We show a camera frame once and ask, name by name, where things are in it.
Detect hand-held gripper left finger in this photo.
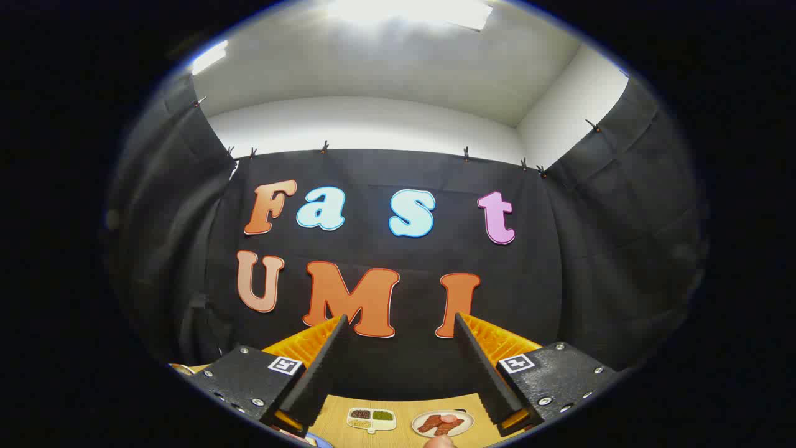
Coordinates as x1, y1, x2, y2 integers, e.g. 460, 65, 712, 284
185, 314, 350, 436

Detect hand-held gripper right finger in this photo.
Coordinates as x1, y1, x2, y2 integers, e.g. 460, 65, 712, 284
453, 312, 619, 437

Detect white oval plate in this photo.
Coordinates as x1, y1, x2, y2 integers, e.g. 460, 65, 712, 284
411, 409, 475, 438

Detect white divided snack tray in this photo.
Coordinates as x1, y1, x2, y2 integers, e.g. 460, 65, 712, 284
346, 407, 397, 434

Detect row of black cloth clips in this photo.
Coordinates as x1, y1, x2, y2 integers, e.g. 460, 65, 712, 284
194, 96, 601, 178

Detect small ceiling light panel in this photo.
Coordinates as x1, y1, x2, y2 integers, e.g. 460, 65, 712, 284
192, 40, 229, 76

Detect large ceiling light panel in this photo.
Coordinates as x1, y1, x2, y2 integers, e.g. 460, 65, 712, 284
328, 0, 493, 32

